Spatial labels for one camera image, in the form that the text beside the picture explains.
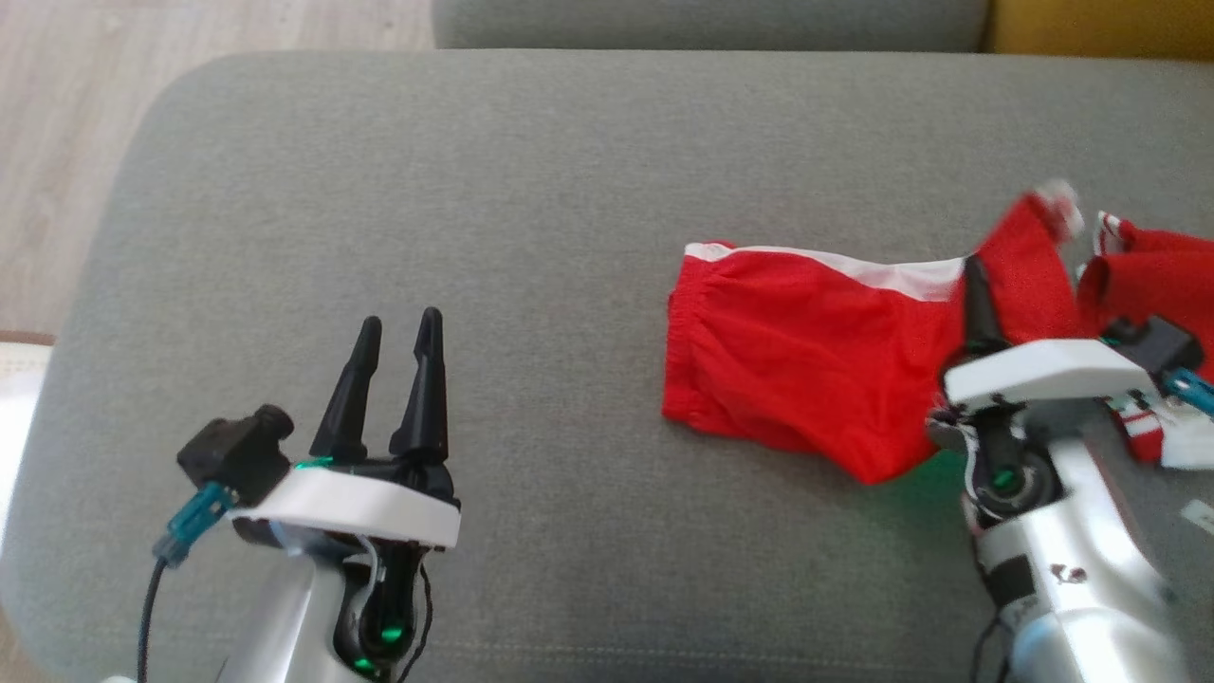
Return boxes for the black cable with teal plug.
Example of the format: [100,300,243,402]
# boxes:
[137,481,238,683]
[1161,367,1214,416]

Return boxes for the red and white t-shirt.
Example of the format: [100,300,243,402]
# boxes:
[1075,210,1214,472]

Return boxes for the large grey sofa seat cushion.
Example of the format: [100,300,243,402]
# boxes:
[0,48,1214,683]

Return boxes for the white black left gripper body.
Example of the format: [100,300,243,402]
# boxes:
[227,456,464,667]

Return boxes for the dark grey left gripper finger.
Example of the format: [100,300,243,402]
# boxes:
[309,315,384,463]
[388,305,450,466]

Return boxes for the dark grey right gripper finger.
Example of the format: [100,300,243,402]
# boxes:
[962,253,1008,349]

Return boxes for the long grey sofa seat cushion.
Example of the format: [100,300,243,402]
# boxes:
[431,0,994,54]

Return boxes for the big yellow sofa back cushion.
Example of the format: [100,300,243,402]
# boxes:
[984,0,1214,65]

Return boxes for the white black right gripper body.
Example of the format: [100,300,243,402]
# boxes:
[928,338,1183,520]

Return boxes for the red shorts with white stripe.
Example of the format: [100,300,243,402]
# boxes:
[660,189,1089,487]

